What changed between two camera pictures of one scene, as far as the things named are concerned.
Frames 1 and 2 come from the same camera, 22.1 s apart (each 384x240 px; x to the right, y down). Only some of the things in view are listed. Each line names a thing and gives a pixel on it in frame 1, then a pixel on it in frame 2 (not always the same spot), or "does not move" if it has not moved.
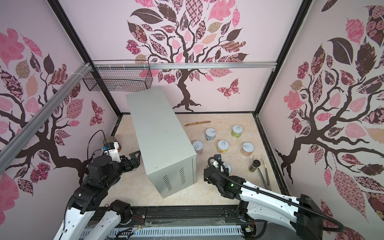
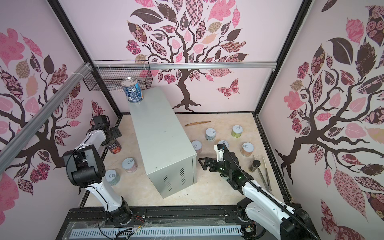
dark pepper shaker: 255,165 does not move
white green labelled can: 210,134 does not move
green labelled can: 236,131 does not move
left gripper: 136,162 → 114,132
